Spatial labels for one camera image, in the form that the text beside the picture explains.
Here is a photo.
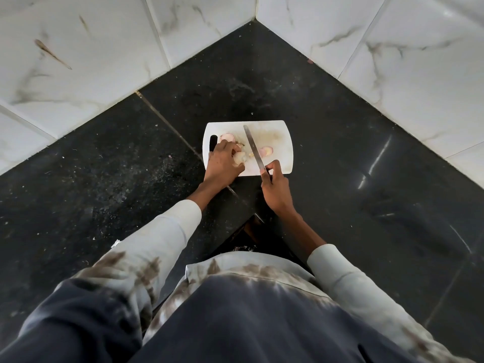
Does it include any white plastic cutting board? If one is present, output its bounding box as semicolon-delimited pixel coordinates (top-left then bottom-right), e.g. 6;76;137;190
202;120;294;177

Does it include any person's tie-dye shirt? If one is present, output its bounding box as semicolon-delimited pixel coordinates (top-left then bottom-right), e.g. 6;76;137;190
0;252;469;363

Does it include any person's right forearm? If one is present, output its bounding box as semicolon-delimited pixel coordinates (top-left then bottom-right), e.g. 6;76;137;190
280;208;469;363

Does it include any person's left forearm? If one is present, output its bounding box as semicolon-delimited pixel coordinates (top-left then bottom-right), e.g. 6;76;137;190
81;180;215;299

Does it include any steel kitchen knife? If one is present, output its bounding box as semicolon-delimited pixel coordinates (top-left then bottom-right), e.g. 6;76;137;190
243;125;274;184

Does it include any person's right hand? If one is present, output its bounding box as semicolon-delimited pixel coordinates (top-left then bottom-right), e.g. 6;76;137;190
261;160;295;217

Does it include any person's left hand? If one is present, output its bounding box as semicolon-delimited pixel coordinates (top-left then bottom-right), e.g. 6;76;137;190
204;140;246;186

